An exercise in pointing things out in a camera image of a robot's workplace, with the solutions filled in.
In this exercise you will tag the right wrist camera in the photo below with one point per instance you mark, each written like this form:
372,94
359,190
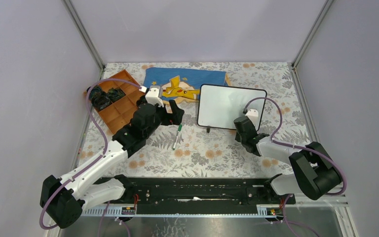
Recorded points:
252,114

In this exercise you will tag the white whiteboard black frame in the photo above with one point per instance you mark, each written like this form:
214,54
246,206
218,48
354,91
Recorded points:
220,105

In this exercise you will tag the wooden compartment tray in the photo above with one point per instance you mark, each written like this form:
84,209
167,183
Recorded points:
119,113

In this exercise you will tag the dark rolled fabric back left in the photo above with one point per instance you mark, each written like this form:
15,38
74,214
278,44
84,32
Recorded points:
95,91

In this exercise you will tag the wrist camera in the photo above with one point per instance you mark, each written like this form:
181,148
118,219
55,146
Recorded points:
252,114
152,95

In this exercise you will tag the blue Pikachu cloth bag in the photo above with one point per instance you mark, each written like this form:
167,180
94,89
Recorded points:
180,84

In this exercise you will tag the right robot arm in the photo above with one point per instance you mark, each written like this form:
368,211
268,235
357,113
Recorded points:
314,173

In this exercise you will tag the dark rolled fabric front left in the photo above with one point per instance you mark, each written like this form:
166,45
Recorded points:
101,102

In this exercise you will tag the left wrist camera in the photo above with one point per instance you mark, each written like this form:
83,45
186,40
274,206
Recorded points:
152,95

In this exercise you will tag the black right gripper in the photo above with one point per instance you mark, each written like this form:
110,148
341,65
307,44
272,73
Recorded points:
237,138

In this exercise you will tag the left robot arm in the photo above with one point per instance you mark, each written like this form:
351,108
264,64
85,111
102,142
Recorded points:
65,198

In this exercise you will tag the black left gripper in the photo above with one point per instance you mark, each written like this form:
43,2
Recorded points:
175,118

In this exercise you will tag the dark green rolled fabric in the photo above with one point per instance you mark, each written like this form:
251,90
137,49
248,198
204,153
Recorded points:
115,94

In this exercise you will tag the floral patterned tablecloth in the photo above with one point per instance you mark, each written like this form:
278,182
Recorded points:
215,153

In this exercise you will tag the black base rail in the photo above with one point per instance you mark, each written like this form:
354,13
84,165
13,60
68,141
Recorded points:
197,196

